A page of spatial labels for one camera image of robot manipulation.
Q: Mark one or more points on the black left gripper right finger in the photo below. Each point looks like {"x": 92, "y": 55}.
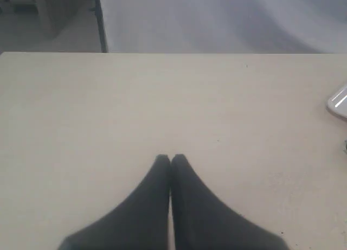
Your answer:
{"x": 203, "y": 221}

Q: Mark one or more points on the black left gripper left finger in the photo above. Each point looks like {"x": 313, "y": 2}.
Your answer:
{"x": 139, "y": 222}

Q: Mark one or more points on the white square plastic tray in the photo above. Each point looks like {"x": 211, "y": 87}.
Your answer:
{"x": 336, "y": 103}

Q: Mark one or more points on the white backdrop cloth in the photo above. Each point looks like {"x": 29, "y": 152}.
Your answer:
{"x": 225, "y": 26}

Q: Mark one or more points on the black backdrop stand pole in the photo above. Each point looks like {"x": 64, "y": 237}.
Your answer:
{"x": 97, "y": 9}

